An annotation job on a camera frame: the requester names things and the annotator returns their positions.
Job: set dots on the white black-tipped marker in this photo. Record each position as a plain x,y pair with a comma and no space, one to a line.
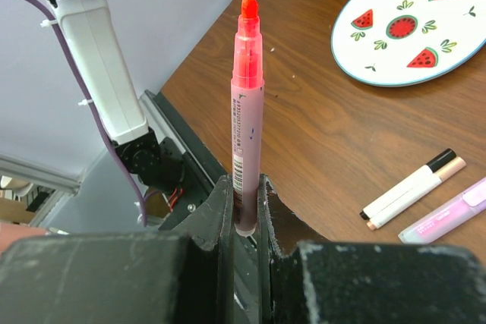
407,184

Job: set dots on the watermelon pattern plate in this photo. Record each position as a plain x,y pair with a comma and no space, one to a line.
398,43

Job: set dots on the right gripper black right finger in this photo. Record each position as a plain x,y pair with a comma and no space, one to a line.
306,278

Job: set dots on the white peach-tipped pen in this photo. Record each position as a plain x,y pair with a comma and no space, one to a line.
416,193

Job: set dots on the red pen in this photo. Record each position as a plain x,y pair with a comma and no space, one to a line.
247,108

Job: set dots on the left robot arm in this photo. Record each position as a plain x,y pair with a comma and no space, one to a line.
88,38

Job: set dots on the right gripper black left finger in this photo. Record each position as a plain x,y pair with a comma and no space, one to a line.
184,275

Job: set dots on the pink highlighter pen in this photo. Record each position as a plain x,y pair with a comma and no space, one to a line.
464,206

